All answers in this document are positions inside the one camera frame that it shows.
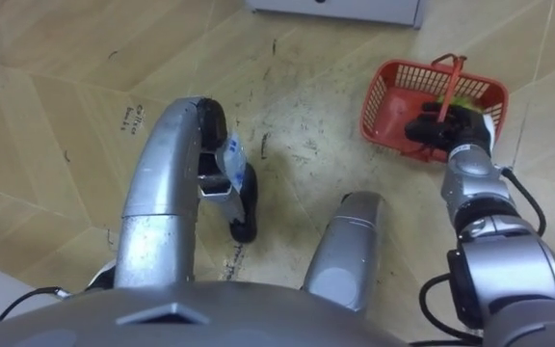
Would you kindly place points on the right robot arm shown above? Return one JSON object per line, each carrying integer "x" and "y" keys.
{"x": 509, "y": 274}

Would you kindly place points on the robot legs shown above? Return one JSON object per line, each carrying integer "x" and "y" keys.
{"x": 162, "y": 193}

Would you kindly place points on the robot body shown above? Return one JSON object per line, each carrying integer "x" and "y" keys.
{"x": 239, "y": 318}

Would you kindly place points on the green soft toy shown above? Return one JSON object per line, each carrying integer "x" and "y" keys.
{"x": 465, "y": 102}

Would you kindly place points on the white nightstand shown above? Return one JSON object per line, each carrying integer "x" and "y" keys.
{"x": 354, "y": 9}

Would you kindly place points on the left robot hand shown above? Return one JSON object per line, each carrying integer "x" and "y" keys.
{"x": 103, "y": 279}

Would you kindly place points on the red plastic basket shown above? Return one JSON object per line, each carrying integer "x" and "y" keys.
{"x": 393, "y": 106}

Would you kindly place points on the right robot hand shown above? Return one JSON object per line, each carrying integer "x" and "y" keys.
{"x": 465, "y": 127}

